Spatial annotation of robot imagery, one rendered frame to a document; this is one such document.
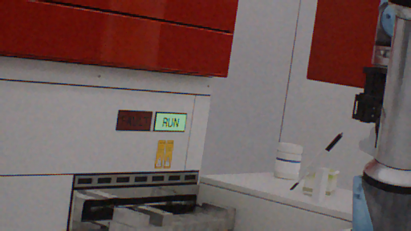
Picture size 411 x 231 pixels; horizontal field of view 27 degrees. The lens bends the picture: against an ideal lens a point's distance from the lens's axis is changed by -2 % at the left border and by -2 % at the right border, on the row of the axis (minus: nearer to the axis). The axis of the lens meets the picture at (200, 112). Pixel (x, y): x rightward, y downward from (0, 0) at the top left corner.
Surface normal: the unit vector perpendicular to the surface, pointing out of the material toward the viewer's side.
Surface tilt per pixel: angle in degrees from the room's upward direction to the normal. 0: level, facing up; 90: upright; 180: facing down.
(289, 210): 90
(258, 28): 90
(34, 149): 90
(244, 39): 90
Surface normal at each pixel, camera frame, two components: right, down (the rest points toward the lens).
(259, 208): -0.62, -0.04
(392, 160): -0.51, 0.21
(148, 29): 0.78, 0.16
